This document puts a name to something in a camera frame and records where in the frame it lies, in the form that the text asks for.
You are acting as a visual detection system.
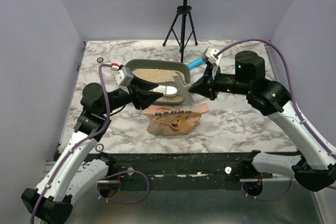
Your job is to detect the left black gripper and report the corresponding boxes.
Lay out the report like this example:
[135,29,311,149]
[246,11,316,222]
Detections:
[100,73,164,115]

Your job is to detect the grey bag clip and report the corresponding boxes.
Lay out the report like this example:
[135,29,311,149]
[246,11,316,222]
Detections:
[172,71,194,106]

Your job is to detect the silver metal scoop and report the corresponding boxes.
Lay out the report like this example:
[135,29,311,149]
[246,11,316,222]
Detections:
[153,83,179,97]

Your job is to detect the pink cat litter bag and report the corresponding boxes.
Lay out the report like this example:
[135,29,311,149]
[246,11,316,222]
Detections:
[143,103,209,136]

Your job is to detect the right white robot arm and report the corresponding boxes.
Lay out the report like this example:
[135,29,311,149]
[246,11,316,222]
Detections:
[189,49,335,191]

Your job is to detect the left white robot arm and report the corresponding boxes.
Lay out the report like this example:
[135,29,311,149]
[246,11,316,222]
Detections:
[21,77,163,223]

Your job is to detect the beige litter in box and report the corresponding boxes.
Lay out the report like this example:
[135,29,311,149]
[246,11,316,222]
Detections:
[133,69,183,103]

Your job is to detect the grey plastic litter box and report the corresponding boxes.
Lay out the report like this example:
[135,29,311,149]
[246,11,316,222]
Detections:
[125,59,195,105]

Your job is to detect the blue cylindrical flashlight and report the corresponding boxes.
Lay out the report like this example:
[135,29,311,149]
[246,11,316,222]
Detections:
[187,57,207,70]

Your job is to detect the brown poker chip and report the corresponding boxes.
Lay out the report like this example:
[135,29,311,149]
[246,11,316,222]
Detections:
[97,57,104,63]

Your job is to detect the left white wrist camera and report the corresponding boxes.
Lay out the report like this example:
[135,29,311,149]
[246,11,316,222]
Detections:
[114,66,134,87]

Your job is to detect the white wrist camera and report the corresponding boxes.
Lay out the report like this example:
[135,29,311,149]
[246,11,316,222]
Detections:
[114,66,134,87]
[202,47,222,80]

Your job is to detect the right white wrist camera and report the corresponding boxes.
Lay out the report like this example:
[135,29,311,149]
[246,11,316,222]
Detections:
[202,47,222,80]

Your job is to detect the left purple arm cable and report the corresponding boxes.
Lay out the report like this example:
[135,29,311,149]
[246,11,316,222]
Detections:
[30,62,121,224]

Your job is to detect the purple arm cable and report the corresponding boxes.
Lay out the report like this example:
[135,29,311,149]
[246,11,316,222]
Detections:
[214,39,336,190]
[30,62,121,224]

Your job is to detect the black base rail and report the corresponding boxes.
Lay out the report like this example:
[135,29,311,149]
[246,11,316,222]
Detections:
[55,152,302,192]

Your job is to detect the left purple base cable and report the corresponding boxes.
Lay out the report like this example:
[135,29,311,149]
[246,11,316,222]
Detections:
[97,170,151,204]

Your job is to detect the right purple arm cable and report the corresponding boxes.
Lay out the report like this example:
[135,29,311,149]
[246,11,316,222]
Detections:
[214,39,336,190]

